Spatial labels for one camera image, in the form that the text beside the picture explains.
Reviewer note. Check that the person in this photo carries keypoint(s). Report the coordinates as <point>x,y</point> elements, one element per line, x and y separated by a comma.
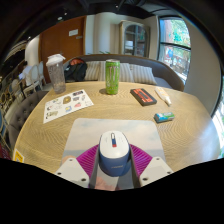
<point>24,72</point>

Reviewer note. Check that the clear shaker bottle white lid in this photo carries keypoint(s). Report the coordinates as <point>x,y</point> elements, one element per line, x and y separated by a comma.
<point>57,75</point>

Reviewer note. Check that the small blue-green box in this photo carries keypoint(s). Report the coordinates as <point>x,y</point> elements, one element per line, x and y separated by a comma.
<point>164,117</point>

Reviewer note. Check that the white sticker sheet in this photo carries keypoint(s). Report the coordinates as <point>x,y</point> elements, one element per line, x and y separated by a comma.
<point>66,105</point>

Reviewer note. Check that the black backpack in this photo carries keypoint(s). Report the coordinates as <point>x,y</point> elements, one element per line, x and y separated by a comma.
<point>76,70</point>

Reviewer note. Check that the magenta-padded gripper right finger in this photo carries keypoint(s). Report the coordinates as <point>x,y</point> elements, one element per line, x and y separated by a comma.
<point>155,169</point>

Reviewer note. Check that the green drink can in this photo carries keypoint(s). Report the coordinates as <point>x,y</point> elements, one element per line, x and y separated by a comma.
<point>112,78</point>

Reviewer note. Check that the black-framed window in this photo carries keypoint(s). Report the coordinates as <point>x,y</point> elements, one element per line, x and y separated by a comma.
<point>219,126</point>
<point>175,50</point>

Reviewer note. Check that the striped beige pillow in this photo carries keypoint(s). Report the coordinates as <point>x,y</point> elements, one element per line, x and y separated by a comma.
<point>93,70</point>
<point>144,75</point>
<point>126,72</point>

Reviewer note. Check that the white and blue computer mouse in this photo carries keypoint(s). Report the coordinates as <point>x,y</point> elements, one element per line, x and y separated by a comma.
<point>114,155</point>

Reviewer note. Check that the grey curved sofa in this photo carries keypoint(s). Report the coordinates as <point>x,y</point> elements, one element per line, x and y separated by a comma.
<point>166,75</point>

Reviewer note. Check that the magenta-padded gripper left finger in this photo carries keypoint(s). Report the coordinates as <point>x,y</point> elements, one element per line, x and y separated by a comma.
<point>71,170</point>

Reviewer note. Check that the brown wooden door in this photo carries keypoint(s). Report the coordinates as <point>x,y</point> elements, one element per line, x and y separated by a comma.
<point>60,43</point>

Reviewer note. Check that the glass-door cabinet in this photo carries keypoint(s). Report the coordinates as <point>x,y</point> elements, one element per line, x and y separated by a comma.
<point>135,38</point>

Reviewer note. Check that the black and red flat box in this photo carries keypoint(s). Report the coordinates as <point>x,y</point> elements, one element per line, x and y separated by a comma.
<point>143,96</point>

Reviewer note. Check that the white squeeze tube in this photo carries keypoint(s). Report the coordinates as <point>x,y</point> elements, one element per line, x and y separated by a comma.
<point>163,96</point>

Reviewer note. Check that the group of white chairs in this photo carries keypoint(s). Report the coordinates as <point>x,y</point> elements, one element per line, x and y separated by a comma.
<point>35,78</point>

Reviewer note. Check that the white paper door sign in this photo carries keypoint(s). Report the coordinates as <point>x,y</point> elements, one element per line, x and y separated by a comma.
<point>73,32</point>

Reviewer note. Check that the grey tufted armchair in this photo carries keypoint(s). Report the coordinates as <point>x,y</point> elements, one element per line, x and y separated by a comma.
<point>25,110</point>

